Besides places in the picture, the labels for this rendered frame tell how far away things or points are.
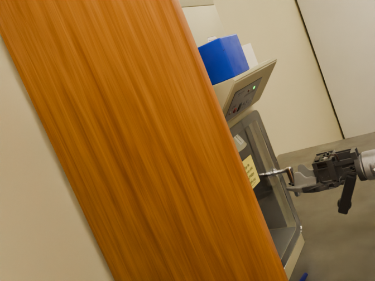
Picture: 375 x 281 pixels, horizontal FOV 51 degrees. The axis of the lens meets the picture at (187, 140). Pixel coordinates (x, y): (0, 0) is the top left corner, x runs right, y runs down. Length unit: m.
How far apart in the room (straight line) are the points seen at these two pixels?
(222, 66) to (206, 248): 0.41
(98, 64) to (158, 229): 0.41
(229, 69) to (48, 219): 0.59
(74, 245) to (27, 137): 0.31
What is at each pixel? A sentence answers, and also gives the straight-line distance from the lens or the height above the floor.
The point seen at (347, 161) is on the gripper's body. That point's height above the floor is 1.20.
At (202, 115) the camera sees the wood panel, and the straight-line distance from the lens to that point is 0.79.
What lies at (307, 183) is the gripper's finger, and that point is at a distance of 1.13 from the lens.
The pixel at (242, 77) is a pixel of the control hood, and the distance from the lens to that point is 0.88.
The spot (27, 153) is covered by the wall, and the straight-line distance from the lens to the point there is 1.08.
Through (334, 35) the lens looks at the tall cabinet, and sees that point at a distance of 3.93.
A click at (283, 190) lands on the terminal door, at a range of 1.19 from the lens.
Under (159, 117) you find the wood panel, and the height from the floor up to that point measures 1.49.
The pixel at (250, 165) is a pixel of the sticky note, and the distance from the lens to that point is 1.03.
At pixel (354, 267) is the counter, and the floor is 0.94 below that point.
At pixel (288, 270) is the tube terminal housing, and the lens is 1.17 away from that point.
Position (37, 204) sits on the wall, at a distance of 1.07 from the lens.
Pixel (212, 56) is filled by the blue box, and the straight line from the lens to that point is 0.87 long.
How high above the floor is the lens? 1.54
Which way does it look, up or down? 8 degrees down
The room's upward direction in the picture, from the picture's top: 22 degrees counter-clockwise
